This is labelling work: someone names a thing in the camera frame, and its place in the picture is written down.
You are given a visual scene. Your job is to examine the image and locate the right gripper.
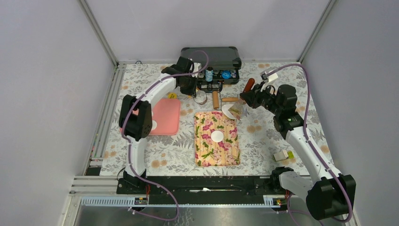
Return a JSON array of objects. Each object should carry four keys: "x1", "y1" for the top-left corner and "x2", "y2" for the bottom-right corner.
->
[{"x1": 240, "y1": 81, "x2": 282, "y2": 115}]

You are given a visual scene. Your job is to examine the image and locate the round metal cutter ring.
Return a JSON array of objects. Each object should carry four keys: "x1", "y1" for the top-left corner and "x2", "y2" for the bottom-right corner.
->
[{"x1": 193, "y1": 93, "x2": 208, "y2": 106}]

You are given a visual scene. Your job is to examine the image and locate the wooden double-ended rolling pin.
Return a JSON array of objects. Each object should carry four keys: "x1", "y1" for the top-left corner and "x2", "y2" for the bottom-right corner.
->
[{"x1": 212, "y1": 90, "x2": 240, "y2": 110}]

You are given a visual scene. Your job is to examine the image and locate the floral yellow tray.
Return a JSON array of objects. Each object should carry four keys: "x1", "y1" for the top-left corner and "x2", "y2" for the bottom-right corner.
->
[{"x1": 194, "y1": 111, "x2": 241, "y2": 167}]

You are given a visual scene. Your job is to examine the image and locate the white dough ball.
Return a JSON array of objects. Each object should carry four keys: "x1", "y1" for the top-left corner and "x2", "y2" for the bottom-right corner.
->
[{"x1": 211, "y1": 130, "x2": 224, "y2": 143}]

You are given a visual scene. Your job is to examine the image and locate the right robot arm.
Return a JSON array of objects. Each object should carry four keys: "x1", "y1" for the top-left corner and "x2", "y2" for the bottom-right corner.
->
[{"x1": 240, "y1": 72, "x2": 356, "y2": 221}]

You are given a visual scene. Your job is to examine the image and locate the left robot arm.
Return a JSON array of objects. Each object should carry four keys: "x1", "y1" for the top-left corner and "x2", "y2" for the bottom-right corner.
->
[{"x1": 119, "y1": 57, "x2": 205, "y2": 194}]

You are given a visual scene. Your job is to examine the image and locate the white dough wrapper lower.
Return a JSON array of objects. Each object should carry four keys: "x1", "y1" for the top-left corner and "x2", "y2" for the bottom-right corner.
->
[{"x1": 151, "y1": 120, "x2": 158, "y2": 131}]

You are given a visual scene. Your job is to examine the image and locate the yellow big blind button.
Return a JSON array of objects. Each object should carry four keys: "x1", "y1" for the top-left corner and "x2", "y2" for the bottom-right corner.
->
[{"x1": 168, "y1": 92, "x2": 177, "y2": 99}]

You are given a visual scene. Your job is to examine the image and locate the blue white chip stack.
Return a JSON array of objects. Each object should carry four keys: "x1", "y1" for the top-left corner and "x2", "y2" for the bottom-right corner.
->
[{"x1": 205, "y1": 67, "x2": 214, "y2": 82}]

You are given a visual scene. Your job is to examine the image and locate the blue small blind button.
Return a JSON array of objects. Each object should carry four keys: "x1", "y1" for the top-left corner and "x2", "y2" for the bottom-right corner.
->
[{"x1": 221, "y1": 70, "x2": 231, "y2": 79}]

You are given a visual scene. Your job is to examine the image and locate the pink plastic tray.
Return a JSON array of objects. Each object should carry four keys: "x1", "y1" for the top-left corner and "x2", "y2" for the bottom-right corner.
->
[{"x1": 120, "y1": 97, "x2": 182, "y2": 136}]

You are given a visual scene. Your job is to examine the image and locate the black poker chip case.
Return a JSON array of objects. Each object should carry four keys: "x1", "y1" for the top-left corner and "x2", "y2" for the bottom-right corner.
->
[{"x1": 181, "y1": 46, "x2": 242, "y2": 93}]

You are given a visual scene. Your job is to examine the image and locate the white green eraser block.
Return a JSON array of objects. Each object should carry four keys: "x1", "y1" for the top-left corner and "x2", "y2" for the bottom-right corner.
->
[{"x1": 273, "y1": 150, "x2": 294, "y2": 161}]

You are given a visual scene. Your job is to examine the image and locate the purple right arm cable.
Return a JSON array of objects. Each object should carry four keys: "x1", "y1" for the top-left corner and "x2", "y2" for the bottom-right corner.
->
[{"x1": 265, "y1": 64, "x2": 354, "y2": 226}]

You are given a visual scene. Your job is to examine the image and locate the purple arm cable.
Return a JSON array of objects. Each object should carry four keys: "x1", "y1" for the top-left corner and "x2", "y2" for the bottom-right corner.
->
[
  {"x1": 265, "y1": 64, "x2": 354, "y2": 226},
  {"x1": 120, "y1": 50, "x2": 209, "y2": 222}
]

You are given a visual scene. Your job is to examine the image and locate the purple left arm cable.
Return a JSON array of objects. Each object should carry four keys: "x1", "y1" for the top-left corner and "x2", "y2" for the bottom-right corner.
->
[{"x1": 120, "y1": 50, "x2": 209, "y2": 222}]

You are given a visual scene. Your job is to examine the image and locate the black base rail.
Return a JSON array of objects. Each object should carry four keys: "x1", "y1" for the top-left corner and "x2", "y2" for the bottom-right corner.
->
[{"x1": 116, "y1": 176, "x2": 288, "y2": 205}]

